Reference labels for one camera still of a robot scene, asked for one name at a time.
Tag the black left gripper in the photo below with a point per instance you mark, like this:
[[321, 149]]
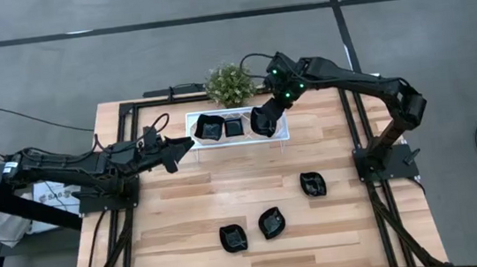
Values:
[[151, 151]]

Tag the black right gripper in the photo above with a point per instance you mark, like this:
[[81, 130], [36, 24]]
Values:
[[286, 79]]

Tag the black wavy mini plate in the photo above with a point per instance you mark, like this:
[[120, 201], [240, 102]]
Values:
[[209, 127]]

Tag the small square black plate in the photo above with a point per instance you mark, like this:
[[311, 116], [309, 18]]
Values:
[[233, 127]]

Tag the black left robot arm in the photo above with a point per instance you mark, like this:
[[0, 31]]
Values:
[[68, 164]]

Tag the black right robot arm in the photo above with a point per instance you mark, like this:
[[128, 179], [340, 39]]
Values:
[[348, 79]]

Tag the green potted plant black pot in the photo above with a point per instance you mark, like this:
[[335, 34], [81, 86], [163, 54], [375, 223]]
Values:
[[229, 85]]

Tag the black power strip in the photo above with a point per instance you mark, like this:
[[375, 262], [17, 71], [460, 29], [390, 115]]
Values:
[[163, 91]]

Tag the white printed box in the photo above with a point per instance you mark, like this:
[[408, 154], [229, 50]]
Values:
[[56, 197]]

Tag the white plastic bag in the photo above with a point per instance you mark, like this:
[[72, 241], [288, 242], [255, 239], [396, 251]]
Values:
[[4, 227]]

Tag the black aluminium table frame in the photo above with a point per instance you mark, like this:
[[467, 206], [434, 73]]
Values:
[[155, 102]]

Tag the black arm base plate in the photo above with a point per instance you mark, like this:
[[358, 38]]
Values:
[[108, 200], [397, 165]]

